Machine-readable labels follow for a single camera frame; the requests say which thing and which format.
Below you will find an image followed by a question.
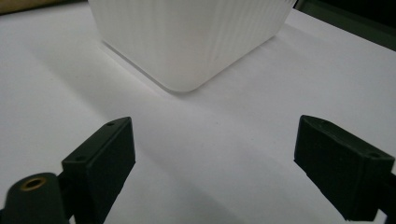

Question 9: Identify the white ribbed plastic bin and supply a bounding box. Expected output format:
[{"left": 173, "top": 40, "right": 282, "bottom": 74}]
[{"left": 87, "top": 0, "right": 297, "bottom": 93}]

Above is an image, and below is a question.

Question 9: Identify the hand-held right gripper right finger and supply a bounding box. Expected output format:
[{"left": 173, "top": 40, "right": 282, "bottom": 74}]
[{"left": 293, "top": 114, "right": 396, "bottom": 222}]

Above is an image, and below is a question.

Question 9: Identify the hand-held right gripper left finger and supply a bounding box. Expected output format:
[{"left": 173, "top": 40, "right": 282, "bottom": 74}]
[{"left": 61, "top": 116, "right": 136, "bottom": 224}]

